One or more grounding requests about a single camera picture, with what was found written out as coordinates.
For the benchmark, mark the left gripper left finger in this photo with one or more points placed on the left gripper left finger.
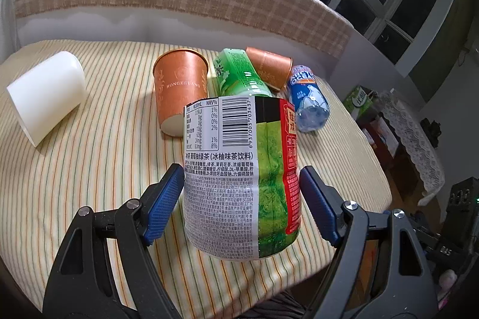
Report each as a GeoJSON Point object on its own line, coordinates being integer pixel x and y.
{"type": "Point", "coordinates": [81, 281]}

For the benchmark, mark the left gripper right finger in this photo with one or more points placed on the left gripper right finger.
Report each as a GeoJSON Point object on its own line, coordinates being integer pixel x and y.
{"type": "Point", "coordinates": [400, 283]}

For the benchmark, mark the cut green tea bottle cup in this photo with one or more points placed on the cut green tea bottle cup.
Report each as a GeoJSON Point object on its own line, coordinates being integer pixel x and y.
{"type": "Point", "coordinates": [241, 189]}

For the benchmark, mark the white plastic cup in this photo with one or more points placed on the white plastic cup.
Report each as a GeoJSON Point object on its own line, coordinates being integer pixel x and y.
{"type": "Point", "coordinates": [45, 94]}

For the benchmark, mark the blue soda bottle cup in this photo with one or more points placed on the blue soda bottle cup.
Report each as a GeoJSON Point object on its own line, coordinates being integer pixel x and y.
{"type": "Point", "coordinates": [311, 107]}

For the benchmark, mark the near orange paper cup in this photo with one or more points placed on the near orange paper cup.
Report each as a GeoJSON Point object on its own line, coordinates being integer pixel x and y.
{"type": "Point", "coordinates": [180, 78]}

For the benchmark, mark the orange paper cup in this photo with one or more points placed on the orange paper cup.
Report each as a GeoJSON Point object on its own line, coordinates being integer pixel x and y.
{"type": "Point", "coordinates": [273, 68]}
{"type": "Point", "coordinates": [180, 78]}

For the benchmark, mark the far orange paper cup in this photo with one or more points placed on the far orange paper cup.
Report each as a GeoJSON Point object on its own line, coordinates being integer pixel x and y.
{"type": "Point", "coordinates": [273, 68]}

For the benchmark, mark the white lace cloth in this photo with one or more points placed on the white lace cloth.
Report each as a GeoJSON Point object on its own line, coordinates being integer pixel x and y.
{"type": "Point", "coordinates": [407, 127]}

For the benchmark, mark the green white carton box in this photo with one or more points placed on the green white carton box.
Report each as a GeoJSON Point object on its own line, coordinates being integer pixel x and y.
{"type": "Point", "coordinates": [359, 100]}

